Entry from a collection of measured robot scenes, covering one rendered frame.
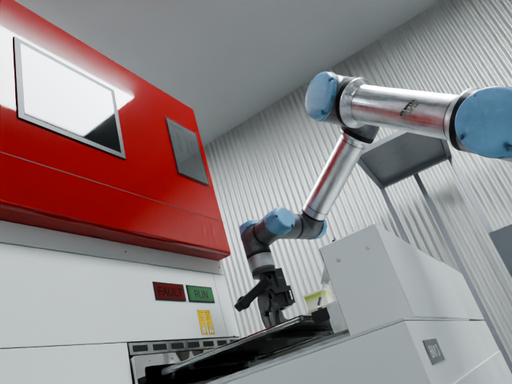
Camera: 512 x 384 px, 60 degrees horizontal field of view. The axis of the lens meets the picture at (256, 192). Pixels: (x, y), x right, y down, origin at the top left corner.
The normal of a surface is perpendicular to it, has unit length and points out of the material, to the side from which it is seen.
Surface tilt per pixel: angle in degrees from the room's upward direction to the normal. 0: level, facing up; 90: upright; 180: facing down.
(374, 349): 90
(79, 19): 180
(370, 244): 90
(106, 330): 90
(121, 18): 180
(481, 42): 90
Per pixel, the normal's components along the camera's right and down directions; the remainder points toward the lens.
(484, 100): -0.73, -0.02
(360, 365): -0.52, -0.24
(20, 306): 0.81, -0.44
